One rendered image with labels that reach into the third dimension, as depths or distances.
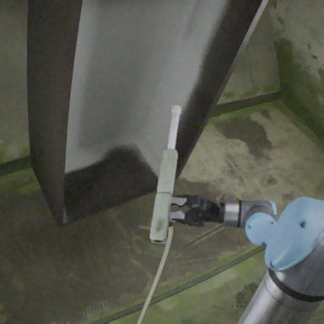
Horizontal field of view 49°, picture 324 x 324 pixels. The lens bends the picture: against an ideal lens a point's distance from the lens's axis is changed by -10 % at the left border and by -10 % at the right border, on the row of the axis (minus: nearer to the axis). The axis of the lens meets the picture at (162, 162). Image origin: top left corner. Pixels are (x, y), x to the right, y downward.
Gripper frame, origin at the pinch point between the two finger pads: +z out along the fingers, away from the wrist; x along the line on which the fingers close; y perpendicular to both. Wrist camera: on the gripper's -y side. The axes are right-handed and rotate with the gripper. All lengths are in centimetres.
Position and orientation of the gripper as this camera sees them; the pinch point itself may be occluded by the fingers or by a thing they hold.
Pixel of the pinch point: (161, 207)
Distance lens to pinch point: 123.8
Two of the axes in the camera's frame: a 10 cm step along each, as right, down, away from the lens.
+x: 1.2, -9.0, 4.2
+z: -9.8, -0.5, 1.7
